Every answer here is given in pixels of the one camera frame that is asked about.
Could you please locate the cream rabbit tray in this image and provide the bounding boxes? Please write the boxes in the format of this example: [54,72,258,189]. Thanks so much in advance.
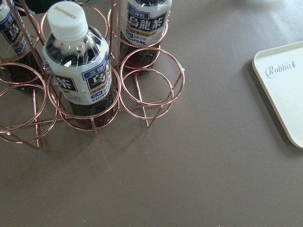
[252,42,303,148]

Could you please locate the right tea bottle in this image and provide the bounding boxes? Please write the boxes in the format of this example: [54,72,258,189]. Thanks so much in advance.
[117,0,173,76]

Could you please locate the front tea bottle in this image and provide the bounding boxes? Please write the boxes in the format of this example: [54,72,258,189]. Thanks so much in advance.
[43,1,113,129]

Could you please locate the copper wire bottle rack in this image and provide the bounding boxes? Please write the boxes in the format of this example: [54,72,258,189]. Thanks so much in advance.
[0,0,185,149]

